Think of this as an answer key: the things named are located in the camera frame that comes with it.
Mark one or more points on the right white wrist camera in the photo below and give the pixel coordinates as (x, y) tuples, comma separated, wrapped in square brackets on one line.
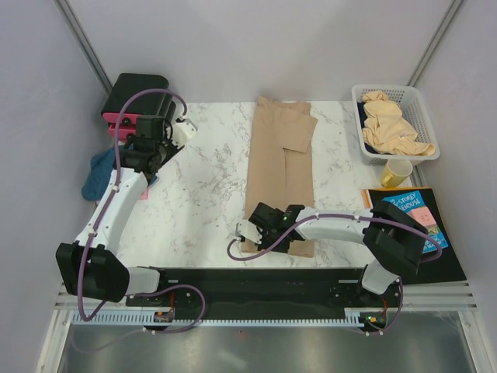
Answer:
[(245, 230)]

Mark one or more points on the light yellow t shirt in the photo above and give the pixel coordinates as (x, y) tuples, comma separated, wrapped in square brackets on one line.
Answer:
[(387, 132)]

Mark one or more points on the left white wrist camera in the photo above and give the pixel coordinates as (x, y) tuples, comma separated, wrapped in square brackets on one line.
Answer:
[(183, 132)]

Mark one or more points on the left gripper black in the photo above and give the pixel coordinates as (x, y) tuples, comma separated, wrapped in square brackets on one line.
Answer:
[(173, 148)]

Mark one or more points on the white cable duct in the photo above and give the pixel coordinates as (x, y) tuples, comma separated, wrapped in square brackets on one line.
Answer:
[(156, 318)]

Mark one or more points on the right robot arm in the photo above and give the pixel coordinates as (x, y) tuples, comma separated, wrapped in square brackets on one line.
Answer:
[(395, 239)]

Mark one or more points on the upper black pink drawer box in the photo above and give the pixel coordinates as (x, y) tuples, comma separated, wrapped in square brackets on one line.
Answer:
[(129, 84)]

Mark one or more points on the blue storey treehouse book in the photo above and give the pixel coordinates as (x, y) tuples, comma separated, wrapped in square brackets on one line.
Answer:
[(407, 199)]

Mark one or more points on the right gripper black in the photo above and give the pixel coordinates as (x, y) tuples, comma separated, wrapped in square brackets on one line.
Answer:
[(283, 248)]

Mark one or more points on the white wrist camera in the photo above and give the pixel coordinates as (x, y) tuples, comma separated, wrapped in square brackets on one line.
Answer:
[(245, 230), (183, 132)]

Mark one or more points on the pink cube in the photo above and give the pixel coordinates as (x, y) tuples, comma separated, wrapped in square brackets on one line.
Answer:
[(423, 216)]

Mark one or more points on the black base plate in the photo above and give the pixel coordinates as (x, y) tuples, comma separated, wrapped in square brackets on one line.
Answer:
[(265, 294)]

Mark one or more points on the yellow mug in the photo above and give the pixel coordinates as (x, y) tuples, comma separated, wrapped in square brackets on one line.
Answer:
[(395, 172)]

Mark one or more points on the pink cloth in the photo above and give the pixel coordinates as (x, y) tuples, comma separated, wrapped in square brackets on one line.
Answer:
[(144, 195)]

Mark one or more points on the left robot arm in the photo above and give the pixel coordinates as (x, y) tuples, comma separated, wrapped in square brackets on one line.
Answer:
[(89, 266)]

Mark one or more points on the blue t shirt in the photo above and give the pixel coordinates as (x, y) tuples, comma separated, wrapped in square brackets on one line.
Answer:
[(97, 175)]

